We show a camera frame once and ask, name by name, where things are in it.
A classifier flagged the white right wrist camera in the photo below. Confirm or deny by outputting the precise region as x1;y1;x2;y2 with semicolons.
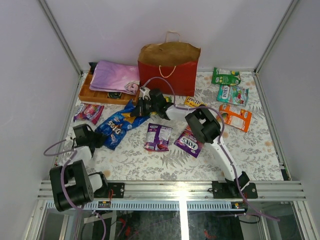
139;86;150;99

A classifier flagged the wooden compartment tray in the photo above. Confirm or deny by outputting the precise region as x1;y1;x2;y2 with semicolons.
78;72;140;105

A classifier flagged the yellow M&M's packet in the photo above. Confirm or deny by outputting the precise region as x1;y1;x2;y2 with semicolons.
184;96;206;108

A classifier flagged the purple white candy bag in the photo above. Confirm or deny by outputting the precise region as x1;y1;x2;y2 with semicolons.
144;123;172;152

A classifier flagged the teal Fox's candy bag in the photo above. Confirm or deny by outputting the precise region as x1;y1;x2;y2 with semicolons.
216;85;249;107

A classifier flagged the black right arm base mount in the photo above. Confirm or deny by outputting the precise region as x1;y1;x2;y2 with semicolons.
207;179;258;199

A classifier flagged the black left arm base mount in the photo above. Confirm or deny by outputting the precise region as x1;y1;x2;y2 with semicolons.
98;182;125;199

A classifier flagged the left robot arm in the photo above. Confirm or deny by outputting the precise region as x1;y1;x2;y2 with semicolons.
49;124;110;212

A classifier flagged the yellow green Fox's candy bag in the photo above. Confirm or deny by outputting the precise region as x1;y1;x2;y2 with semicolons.
164;96;173;103

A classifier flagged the orange snack packet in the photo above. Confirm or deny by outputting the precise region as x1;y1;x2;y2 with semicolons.
219;104;252;133

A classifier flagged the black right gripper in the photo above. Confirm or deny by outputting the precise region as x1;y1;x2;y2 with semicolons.
131;97;159;116

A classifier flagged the blue Oreo snack bag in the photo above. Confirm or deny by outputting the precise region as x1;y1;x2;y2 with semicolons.
94;100;150;150

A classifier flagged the red paper bag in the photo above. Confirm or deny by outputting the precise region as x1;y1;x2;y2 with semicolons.
137;31;201;96

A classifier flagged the dark patterned cloth at back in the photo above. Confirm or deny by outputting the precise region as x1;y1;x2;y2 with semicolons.
88;62;98;72

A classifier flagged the dark rolled patterned cloth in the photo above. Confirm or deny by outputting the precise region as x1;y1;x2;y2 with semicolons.
107;92;122;99

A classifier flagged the purple Fox's berries bag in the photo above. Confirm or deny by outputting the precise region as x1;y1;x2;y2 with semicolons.
174;125;204;158

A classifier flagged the pink purple Fox's candy bag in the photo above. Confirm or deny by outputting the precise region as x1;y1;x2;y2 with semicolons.
73;103;104;125

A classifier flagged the green candy packet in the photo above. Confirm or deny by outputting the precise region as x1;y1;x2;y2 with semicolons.
211;67;241;86

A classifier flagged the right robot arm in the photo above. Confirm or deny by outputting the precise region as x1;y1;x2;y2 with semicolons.
131;86;250;198

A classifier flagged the aluminium front rail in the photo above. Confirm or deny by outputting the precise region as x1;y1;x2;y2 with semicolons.
37;180;307;201

